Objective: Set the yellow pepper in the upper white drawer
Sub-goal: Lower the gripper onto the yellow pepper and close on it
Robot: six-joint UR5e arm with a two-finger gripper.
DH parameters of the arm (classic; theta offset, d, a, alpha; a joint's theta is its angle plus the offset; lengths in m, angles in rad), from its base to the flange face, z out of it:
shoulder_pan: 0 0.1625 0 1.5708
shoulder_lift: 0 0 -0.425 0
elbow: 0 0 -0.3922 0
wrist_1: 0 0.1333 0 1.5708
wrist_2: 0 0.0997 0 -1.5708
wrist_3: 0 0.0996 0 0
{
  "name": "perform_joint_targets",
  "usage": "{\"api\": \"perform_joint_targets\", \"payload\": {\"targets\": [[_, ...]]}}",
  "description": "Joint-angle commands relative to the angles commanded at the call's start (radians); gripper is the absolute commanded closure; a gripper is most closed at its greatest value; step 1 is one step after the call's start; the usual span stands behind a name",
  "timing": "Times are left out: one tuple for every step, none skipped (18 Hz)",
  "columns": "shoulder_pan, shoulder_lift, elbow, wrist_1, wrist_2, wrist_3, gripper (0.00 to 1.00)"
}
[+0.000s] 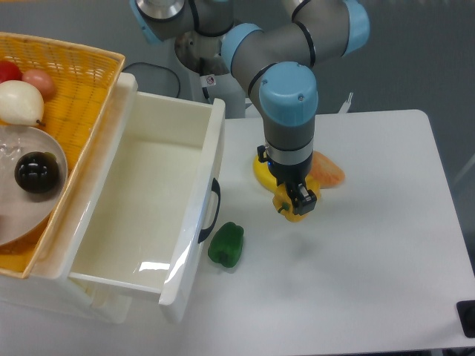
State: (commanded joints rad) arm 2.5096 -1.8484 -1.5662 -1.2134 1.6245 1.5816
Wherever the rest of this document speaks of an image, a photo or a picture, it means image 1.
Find white drawer cabinet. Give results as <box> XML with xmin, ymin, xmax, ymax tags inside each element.
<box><xmin>0</xmin><ymin>72</ymin><xmax>139</xmax><ymax>325</ymax></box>

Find dark purple eggplant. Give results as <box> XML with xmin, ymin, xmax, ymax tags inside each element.
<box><xmin>14</xmin><ymin>151</ymin><xmax>60</xmax><ymax>194</ymax></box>

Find green bell pepper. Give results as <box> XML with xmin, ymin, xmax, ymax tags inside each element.
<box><xmin>208</xmin><ymin>222</ymin><xmax>244</xmax><ymax>268</ymax></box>

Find grey round plate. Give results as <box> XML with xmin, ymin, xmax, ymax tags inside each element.
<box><xmin>1</xmin><ymin>125</ymin><xmax>68</xmax><ymax>245</ymax></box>

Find yellow bell pepper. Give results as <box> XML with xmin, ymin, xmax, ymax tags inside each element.
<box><xmin>272</xmin><ymin>176</ymin><xmax>321</xmax><ymax>223</ymax></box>

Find yellow banana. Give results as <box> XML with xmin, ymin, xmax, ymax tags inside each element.
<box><xmin>252</xmin><ymin>156</ymin><xmax>278</xmax><ymax>193</ymax></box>

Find black corner object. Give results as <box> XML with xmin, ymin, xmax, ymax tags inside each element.
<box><xmin>456</xmin><ymin>300</ymin><xmax>475</xmax><ymax>338</ymax></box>

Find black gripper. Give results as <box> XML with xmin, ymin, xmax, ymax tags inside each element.
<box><xmin>257</xmin><ymin>145</ymin><xmax>317</xmax><ymax>215</ymax></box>

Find dark blue drawer handle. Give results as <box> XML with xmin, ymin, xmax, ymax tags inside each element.
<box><xmin>197</xmin><ymin>178</ymin><xmax>221</xmax><ymax>244</ymax></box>

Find orange fruit wedge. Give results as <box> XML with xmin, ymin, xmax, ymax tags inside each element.
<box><xmin>309</xmin><ymin>151</ymin><xmax>345</xmax><ymax>188</ymax></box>

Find white table clamp bracket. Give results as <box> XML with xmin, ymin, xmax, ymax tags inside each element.
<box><xmin>338</xmin><ymin>92</ymin><xmax>353</xmax><ymax>114</ymax></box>

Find open white upper drawer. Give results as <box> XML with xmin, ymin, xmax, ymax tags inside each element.
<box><xmin>71</xmin><ymin>93</ymin><xmax>225</xmax><ymax>323</ymax></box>

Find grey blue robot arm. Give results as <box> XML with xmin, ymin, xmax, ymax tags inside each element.
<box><xmin>130</xmin><ymin>1</ymin><xmax>370</xmax><ymax>216</ymax></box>

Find red tomato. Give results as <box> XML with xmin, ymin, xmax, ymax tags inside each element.
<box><xmin>0</xmin><ymin>60</ymin><xmax>23</xmax><ymax>83</ymax></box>

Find black cable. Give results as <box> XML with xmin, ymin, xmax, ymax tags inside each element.
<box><xmin>122</xmin><ymin>62</ymin><xmax>181</xmax><ymax>99</ymax></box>

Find white onion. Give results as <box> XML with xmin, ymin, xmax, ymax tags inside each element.
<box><xmin>1</xmin><ymin>80</ymin><xmax>45</xmax><ymax>126</ymax></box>

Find yellow woven basket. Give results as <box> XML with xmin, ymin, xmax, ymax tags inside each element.
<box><xmin>1</xmin><ymin>32</ymin><xmax>125</xmax><ymax>279</ymax></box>

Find clear plastic wrap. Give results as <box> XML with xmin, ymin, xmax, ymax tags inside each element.
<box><xmin>1</xmin><ymin>125</ymin><xmax>24</xmax><ymax>169</ymax></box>

